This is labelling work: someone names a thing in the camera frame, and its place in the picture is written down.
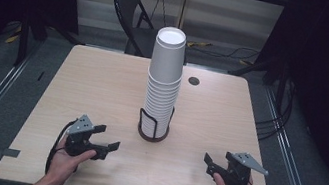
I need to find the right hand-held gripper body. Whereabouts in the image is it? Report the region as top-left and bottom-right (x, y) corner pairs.
(204, 146), (272, 185)

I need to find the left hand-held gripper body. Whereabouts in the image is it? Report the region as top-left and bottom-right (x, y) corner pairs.
(61, 111), (114, 164)

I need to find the black wire cup holder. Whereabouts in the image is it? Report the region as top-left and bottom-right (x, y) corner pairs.
(134, 101), (176, 146)

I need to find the stack of white cups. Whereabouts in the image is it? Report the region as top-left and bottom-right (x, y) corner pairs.
(137, 69), (184, 142)

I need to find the person's left hand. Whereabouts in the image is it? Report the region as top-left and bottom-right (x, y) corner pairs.
(43, 135), (99, 185)

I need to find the grey tape strip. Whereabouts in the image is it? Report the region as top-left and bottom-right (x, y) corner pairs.
(2, 147), (22, 160)

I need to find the round dark table grommet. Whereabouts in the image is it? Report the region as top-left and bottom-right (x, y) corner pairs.
(187, 75), (201, 87)

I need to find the black metal stand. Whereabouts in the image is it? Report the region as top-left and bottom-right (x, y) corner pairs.
(12, 14), (36, 69)

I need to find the yellow floor tape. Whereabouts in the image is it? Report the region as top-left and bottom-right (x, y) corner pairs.
(186, 39), (213, 52)
(5, 33), (21, 46)

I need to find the black folding chair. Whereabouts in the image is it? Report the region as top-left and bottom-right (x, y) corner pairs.
(104, 0), (198, 66)

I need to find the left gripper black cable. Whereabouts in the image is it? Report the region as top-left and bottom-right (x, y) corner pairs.
(43, 116), (79, 179)

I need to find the bundle of black cables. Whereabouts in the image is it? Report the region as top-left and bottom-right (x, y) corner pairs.
(252, 73), (298, 145)

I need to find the black floor cable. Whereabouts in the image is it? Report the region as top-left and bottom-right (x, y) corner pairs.
(188, 38), (261, 65)

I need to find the hanging black cable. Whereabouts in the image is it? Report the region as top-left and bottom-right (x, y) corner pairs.
(148, 0), (171, 29)

